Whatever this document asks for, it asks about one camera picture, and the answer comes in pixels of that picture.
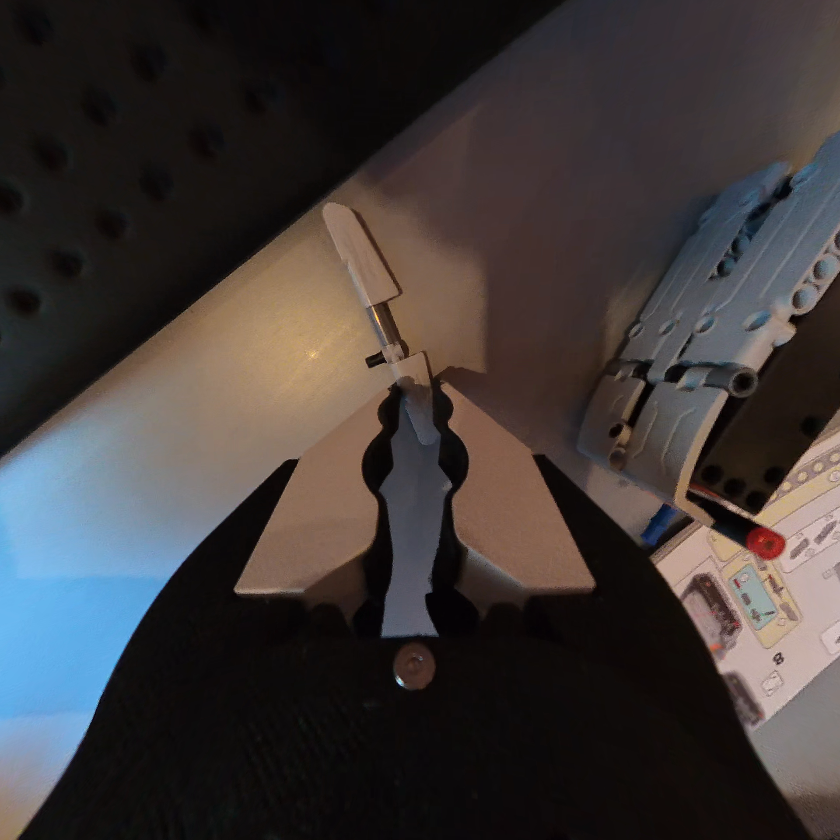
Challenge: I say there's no white toy propeller blade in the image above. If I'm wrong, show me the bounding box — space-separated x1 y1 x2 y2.
322 202 442 448

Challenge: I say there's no black grey toy brick model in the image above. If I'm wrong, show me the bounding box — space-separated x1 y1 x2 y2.
576 134 840 560

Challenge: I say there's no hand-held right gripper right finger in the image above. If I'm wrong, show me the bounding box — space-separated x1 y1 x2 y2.
425 381 598 634

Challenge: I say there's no black pegboard panel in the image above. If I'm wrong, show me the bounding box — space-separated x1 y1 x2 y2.
0 0 568 457

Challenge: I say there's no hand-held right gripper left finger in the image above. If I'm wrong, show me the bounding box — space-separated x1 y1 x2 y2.
233 386 398 618

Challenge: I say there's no white instruction booklet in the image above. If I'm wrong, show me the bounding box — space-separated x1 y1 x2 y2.
650 433 840 732

